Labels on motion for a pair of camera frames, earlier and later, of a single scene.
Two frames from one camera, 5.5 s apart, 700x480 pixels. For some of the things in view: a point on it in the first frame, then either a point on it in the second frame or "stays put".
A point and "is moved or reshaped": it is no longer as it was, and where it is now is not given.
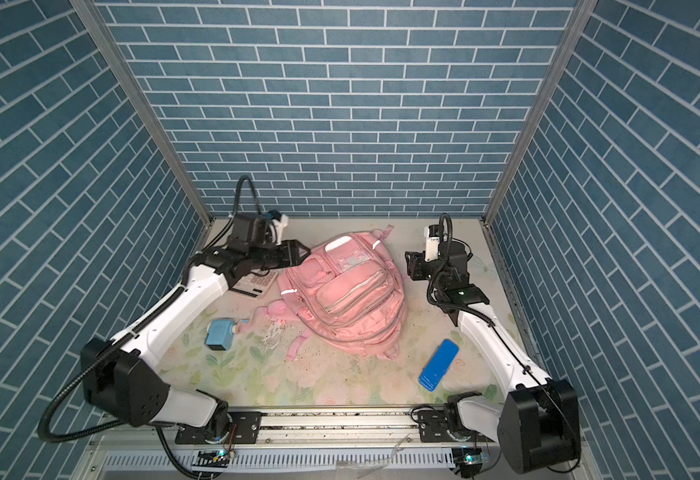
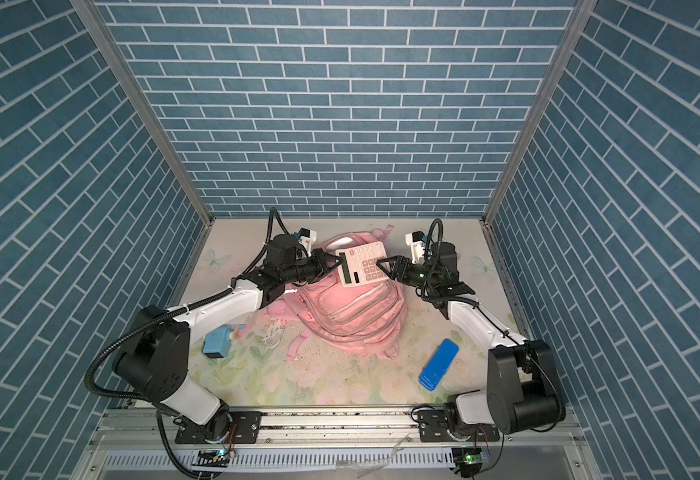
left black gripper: x=290 y=251 -> x=317 y=266
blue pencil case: x=438 y=365 stays put
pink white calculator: x=254 y=286 is moved or reshaped
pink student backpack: x=348 y=290 stays put
